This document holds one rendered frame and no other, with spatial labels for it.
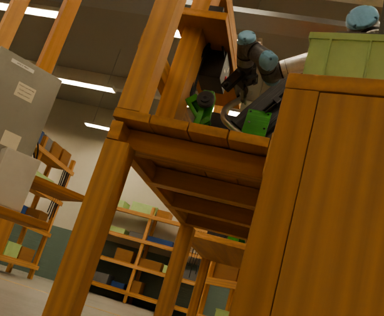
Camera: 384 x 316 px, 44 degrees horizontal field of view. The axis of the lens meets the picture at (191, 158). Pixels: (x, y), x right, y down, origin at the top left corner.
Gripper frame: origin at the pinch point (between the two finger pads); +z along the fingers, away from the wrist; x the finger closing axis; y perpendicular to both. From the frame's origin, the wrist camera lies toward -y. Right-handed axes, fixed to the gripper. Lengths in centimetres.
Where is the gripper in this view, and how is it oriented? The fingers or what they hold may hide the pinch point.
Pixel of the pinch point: (239, 99)
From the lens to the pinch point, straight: 222.5
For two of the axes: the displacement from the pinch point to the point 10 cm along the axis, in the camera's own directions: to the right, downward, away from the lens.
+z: 0.4, 6.3, 7.8
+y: 8.5, -4.3, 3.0
